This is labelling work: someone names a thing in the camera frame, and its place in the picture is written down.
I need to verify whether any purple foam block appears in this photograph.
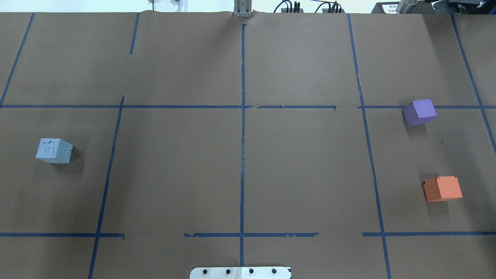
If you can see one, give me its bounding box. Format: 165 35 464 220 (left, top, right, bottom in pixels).
402 99 437 126

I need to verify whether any orange foam block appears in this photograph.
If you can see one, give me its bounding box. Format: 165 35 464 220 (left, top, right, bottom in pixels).
423 176 463 202

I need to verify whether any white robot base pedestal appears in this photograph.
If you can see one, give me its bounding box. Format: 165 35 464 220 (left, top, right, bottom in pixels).
189 266 292 279

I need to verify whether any blue foam block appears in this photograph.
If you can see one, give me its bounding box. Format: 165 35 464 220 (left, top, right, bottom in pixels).
35 138 73 164

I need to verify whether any metal cup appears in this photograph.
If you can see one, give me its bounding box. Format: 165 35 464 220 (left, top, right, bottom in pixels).
396 0 418 14

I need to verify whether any aluminium frame post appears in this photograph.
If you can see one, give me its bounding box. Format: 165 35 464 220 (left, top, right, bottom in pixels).
233 0 253 18

